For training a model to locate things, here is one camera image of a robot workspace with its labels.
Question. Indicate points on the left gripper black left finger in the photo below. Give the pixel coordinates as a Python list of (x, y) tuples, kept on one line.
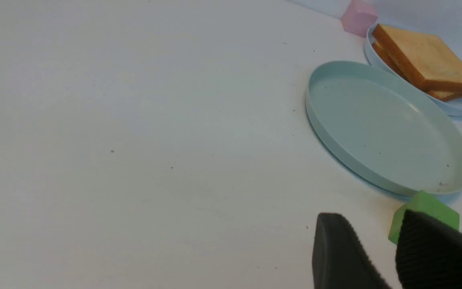
[(339, 260)]

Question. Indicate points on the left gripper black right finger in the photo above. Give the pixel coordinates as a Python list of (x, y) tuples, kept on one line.
[(428, 254)]

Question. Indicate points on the toast slice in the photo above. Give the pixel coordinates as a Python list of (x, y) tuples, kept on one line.
[(442, 95), (424, 60)]

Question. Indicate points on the green cube block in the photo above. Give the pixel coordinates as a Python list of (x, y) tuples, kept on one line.
[(428, 204)]

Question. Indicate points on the pale green plate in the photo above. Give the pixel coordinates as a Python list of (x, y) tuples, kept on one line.
[(384, 130)]

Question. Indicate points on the light blue plate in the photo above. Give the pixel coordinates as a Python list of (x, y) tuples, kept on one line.
[(451, 108)]

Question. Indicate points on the pink cube block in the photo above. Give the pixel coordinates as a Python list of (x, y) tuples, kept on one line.
[(358, 18)]

